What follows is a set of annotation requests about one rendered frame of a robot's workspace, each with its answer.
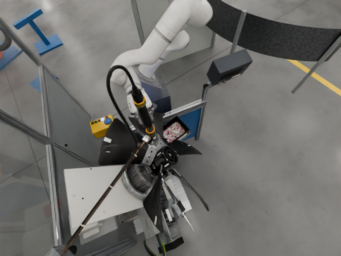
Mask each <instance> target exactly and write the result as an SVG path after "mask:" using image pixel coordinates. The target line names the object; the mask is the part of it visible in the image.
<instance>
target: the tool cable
mask: <svg viewBox="0 0 341 256"><path fill-rule="evenodd" d="M116 69H122V70H123V71H125V73H126V74H127V76H128V77H129V80H130V82H131V84H132V86H133V87H135V83H134V81H133V78H132V76H131V74H130V72H129V71H128V69H127V68H126V67H124V66H122V65H115V66H112V67H111V68H110V70H109V71H108V74H107V79H106V86H107V91H108V94H109V96H110V99H111V101H112V103H113V105H114V106H115V108H116V110H117V112H118V113H119V115H120V117H121V118H122V120H123V122H124V123H125V125H126V127H127V128H128V130H129V132H130V133H131V135H132V137H133V139H134V142H135V148H134V151H133V153H132V155H131V156H130V158H129V159H128V161H127V162H126V164H125V165H124V167H123V168H122V169H121V171H120V172H119V173H118V175H117V176H116V177H115V179H114V180H113V182H112V183H111V184H110V185H108V186H109V187H108V188H107V190H106V191H105V192H104V194H103V195H102V196H101V198H100V199H99V200H98V202H97V203H96V204H95V206H94V207H93V208H92V210H91V211H90V212H89V214H88V215H87V216H86V218H85V219H84V220H83V222H81V223H80V226H79V227H78V229H77V230H76V231H75V233H74V234H73V235H72V237H71V238H70V240H69V241H68V242H67V245H69V244H70V242H71V241H72V240H73V238H74V237H75V236H76V234H77V233H78V231H79V230H80V229H81V227H86V225H84V223H85V222H86V220H87V219H88V218H89V217H90V215H91V214H92V212H93V211H94V210H95V208H96V207H97V206H98V204H99V203H100V202H101V200H102V199H103V198H104V196H105V195H106V193H107V192H108V191H109V189H110V188H114V187H112V185H113V184H114V183H115V181H116V180H117V178H118V177H119V176H120V174H121V173H122V172H123V170H124V169H125V167H126V166H127V165H128V163H129V162H130V160H131V159H132V157H133V156H134V155H135V152H136V150H137V145H138V144H137V140H136V138H135V136H134V134H133V132H132V130H131V128H130V126H129V125H128V123H127V121H126V120H125V118H124V116H123V114H122V113H121V111H120V109H119V107H118V105H117V103H116V101H115V99H114V97H113V94H112V91H111V87H110V78H111V75H112V73H113V71H114V70H116ZM135 156H136V157H137V155H135Z"/></svg>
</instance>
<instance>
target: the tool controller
mask: <svg viewBox="0 0 341 256"><path fill-rule="evenodd" d="M252 62H253V60H252V59H251V57H250V55H249V53H248V52H247V50H246V49H243V50H240V51H237V52H235V53H232V54H229V55H227V56H224V57H221V58H218V59H216V60H213V62H212V64H211V66H210V68H209V70H208V72H207V77H208V79H209V80H210V82H211V84H212V86H214V85H217V84H218V85H221V83H222V82H223V84H225V83H226V81H227V80H230V79H232V78H235V77H237V76H240V75H242V73H243V72H244V71H245V70H246V69H247V68H248V66H249V65H250V64H251V63H252Z"/></svg>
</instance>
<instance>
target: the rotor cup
mask: <svg viewBox="0 0 341 256"><path fill-rule="evenodd" d="M160 152H161V154H159V153H160ZM169 153H170V154H171V155H172V156H169ZM158 154H159V155H158ZM157 155H158V156H157ZM177 163H178V156H177V154H176V152H175V151H174V150H173V149H172V148H171V147H170V146H167V145H165V146H163V147H161V148H160V149H159V150H158V151H157V152H156V154H155V157H154V159H153V161H152V163H151V165H146V166H147V168H148V170H149V171H150V173H151V174H153V175H154V176H156V177H158V176H157V173H159V170H160V164H162V173H163V176H164V175H165V174H166V173H167V170H169V169H170V168H171V167H173V166H174V165H176V164H177ZM167 164H169V165H167ZM165 165H167V166H166V167H165Z"/></svg>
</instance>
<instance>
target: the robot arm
mask: <svg viewBox="0 0 341 256"><path fill-rule="evenodd" d="M168 3H169V7H168V8H167V10H166V11H165V12H164V14H163V15H162V17H161V18H160V20H159V21H158V23H157V24H156V26H155V27H154V29H153V30H152V32H151V33H150V35H149V36H148V38H147V39H146V41H145V43H144V44H143V46H142V47H141V48H139V49H134V50H129V51H126V52H124V53H122V54H120V55H119V56H118V57H117V58H116V59H115V61H114V62H113V64H112V65H111V67H112V66H115V65H122V66H124V67H126V68H127V69H128V71H129V72H130V74H131V76H132V78H133V81H134V83H135V85H136V86H137V87H138V89H139V90H140V91H141V92H142V94H143V96H144V97H145V99H146V107H147V110H148V113H149V116H150V119H151V122H152V124H154V122H153V121H155V120H154V117H153V113H154V110H155V109H156V108H157V105H156V104H154V103H153V102H151V101H150V99H149V97H148V95H147V94H146V93H145V90H144V89H143V88H142V85H141V83H140V81H139V79H138V76H140V77H141V78H142V79H144V80H145V81H148V82H153V81H154V80H155V77H154V75H153V74H154V72H155V71H156V70H157V68H158V67H159V66H160V65H161V63H162V62H163V61H164V59H165V58H166V57H167V56H168V55H169V54H170V53H172V52H175V51H180V50H183V49H185V48H186V47H187V46H188V44H189V41H190V38H189V35H188V34H187V33H186V31H185V30H184V29H185V28H186V27H187V26H188V25H190V26H193V27H203V26H205V25H206V24H207V23H208V22H209V21H210V20H211V18H212V15H213V10H212V7H211V5H210V4H209V2H208V1H207V0H168ZM132 66H133V67H132ZM111 67H110V68H111ZM110 68H109V70H110ZM109 70H108V71H109ZM137 75H138V76H137ZM110 82H111V83H113V84H116V85H119V86H121V87H122V88H123V89H124V91H125V93H126V96H127V102H128V106H129V113H128V118H131V119H135V120H138V121H139V124H140V126H142V127H143V128H144V125H143V122H142V120H141V118H140V115H139V113H138V111H137V109H136V107H135V105H134V103H133V97H132V84H131V82H130V80H129V77H128V76H127V74H126V73H125V71H123V70H122V69H116V70H114V71H113V73H112V75H111V78H110Z"/></svg>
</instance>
